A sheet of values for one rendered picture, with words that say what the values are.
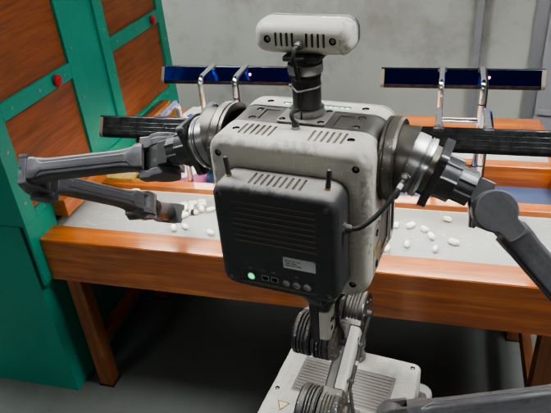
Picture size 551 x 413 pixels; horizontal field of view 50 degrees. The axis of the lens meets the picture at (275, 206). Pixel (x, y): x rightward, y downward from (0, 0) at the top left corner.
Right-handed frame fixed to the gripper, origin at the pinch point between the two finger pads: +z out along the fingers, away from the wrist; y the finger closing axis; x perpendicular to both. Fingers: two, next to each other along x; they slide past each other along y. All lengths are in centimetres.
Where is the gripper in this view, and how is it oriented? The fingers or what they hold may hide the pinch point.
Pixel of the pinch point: (179, 215)
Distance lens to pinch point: 211.5
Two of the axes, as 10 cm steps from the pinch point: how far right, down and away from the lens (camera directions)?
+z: 2.6, 1.5, 9.5
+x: -1.2, 9.9, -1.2
